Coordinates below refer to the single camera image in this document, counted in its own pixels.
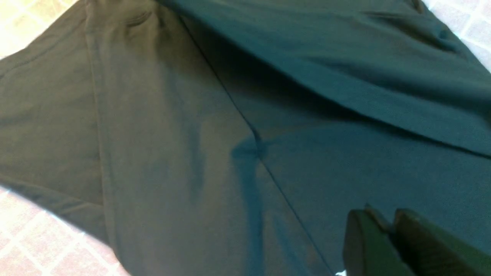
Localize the dark gray long-sleeved shirt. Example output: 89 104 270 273
0 0 491 276

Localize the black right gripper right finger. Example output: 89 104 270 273
394 209 491 276

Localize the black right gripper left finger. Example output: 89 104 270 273
343 209 414 276

